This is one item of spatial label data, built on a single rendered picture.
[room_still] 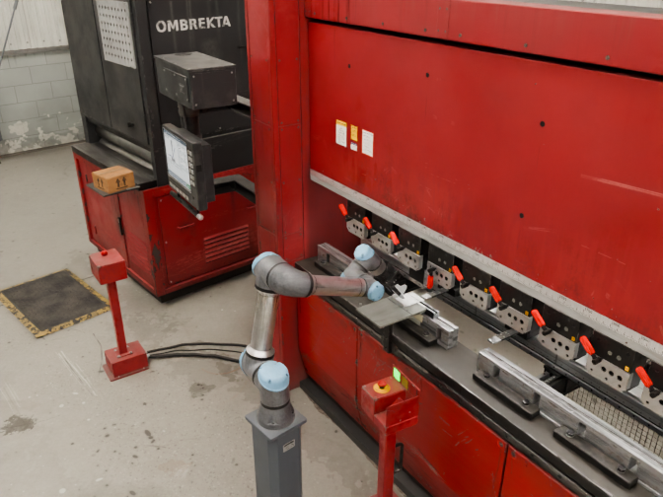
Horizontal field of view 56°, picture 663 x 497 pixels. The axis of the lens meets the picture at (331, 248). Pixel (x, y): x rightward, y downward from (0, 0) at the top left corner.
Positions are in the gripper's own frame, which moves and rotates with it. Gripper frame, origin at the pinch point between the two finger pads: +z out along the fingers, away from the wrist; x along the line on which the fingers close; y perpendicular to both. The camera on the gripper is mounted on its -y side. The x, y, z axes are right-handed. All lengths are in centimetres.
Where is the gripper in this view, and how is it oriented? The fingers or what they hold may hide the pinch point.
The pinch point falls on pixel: (397, 295)
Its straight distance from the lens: 284.9
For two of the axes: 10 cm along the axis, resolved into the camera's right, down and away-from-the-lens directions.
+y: 6.4, -7.6, 1.0
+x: -5.6, -3.6, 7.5
